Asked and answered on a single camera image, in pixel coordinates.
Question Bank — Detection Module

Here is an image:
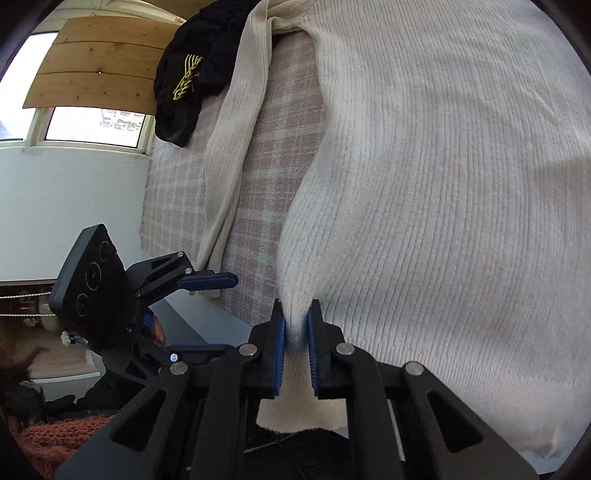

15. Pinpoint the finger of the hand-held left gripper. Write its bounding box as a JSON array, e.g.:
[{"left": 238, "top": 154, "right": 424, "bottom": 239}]
[
  {"left": 124, "top": 344, "right": 232, "bottom": 384},
  {"left": 129, "top": 251, "right": 239, "bottom": 301}
]

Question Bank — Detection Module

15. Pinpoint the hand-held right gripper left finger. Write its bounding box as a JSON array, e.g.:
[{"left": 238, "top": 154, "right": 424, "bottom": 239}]
[{"left": 54, "top": 299, "right": 288, "bottom": 480}]

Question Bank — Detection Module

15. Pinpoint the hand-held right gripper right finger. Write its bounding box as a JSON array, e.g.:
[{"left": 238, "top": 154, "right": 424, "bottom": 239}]
[{"left": 307, "top": 299, "right": 539, "bottom": 480}]

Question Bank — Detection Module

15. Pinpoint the cream ribbed knit cardigan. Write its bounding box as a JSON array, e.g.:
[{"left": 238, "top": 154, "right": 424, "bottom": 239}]
[{"left": 196, "top": 0, "right": 591, "bottom": 460}]

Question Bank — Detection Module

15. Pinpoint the pink plaid blanket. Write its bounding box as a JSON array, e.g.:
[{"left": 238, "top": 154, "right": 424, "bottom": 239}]
[{"left": 139, "top": 28, "right": 333, "bottom": 335}]

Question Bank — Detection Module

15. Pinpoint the orange knit cloth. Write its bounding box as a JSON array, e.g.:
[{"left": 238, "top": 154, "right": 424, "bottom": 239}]
[{"left": 14, "top": 413, "right": 116, "bottom": 480}]

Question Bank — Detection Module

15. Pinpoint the pine plank board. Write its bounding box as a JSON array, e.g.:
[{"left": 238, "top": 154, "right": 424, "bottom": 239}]
[{"left": 22, "top": 16, "right": 188, "bottom": 114}]

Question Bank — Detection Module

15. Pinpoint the black garment with yellow print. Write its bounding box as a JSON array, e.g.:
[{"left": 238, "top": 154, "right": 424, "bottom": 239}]
[{"left": 154, "top": 0, "right": 259, "bottom": 148}]

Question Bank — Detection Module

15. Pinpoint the white window frame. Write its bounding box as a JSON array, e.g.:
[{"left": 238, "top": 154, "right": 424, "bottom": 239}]
[{"left": 0, "top": 0, "right": 195, "bottom": 158}]

